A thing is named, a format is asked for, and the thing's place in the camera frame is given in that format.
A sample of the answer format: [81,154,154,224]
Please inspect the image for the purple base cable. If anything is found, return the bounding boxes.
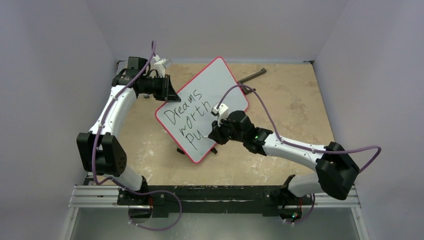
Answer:
[128,191,183,232]
[282,193,316,226]

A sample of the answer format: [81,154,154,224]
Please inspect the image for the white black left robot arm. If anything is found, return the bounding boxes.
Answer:
[76,55,181,205]

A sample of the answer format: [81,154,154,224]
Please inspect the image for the pink framed whiteboard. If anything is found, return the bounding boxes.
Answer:
[155,56,249,163]

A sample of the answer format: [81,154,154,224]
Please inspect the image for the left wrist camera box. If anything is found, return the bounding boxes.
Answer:
[152,55,173,77]

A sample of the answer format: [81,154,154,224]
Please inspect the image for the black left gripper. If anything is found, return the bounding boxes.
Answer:
[140,74,180,102]

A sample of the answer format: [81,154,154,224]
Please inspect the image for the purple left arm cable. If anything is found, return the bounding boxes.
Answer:
[91,40,157,196]

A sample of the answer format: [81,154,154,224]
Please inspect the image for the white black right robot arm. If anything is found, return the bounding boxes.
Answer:
[208,109,360,204]

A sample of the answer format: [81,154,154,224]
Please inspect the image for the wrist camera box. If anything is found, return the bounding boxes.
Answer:
[211,103,229,126]
[152,55,173,77]

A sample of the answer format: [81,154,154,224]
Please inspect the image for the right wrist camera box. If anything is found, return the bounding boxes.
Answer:
[211,103,229,126]

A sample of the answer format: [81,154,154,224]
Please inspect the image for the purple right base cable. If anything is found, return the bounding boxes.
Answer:
[282,193,316,226]

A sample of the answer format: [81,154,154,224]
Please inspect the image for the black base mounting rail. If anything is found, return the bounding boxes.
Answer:
[117,176,313,220]

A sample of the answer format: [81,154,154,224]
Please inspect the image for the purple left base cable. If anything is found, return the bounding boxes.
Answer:
[128,191,183,232]

